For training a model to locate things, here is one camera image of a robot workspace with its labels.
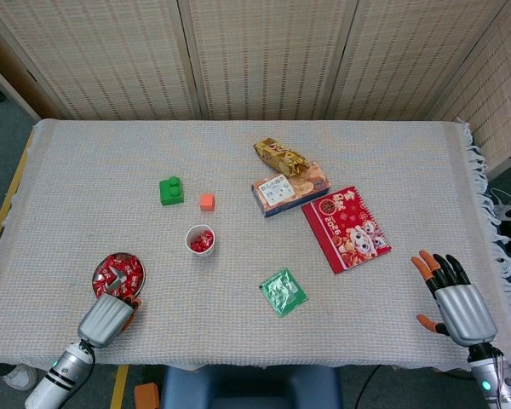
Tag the orange cube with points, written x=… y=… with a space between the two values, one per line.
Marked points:
x=207 y=203

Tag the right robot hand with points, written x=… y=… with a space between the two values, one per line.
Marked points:
x=466 y=313

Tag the golden snack bag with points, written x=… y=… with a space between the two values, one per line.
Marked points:
x=277 y=155

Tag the red candy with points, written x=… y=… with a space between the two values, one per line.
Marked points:
x=205 y=246
x=205 y=235
x=195 y=245

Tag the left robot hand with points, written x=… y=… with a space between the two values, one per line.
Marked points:
x=104 y=321

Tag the white woven tablecloth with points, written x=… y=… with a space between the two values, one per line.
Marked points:
x=238 y=332

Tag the white paper cup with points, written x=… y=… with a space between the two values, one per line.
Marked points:
x=188 y=236

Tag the white sneaker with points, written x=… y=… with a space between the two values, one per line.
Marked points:
x=20 y=378

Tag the green toy building block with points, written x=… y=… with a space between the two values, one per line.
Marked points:
x=171 y=194

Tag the red 2026 spiral calendar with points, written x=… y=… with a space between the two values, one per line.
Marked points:
x=345 y=230

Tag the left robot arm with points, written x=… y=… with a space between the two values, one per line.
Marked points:
x=61 y=370

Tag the orange and blue biscuit box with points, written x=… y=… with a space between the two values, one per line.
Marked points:
x=281 y=196

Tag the heap of red candies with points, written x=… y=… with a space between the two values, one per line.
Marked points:
x=132 y=272

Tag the orange block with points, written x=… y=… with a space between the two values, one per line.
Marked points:
x=147 y=396

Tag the woven bamboo screen panel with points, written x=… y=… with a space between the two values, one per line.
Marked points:
x=110 y=59
x=409 y=59
x=268 y=59
x=8 y=64
x=502 y=85

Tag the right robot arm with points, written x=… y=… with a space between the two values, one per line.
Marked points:
x=485 y=379

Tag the bowl of red candies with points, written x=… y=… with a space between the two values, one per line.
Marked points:
x=115 y=277

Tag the green foil sachet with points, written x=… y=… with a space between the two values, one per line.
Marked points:
x=283 y=294

